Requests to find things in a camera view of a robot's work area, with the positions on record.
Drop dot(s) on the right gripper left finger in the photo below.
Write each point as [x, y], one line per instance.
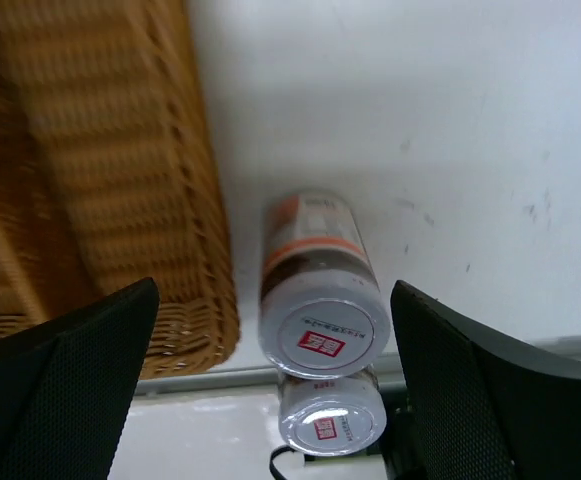
[66, 386]

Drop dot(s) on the white-lid spice jar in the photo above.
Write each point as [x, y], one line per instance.
[331, 417]
[321, 310]

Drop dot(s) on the wicker basket tray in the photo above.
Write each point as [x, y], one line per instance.
[107, 174]

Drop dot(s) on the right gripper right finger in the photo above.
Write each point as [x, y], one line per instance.
[485, 405]

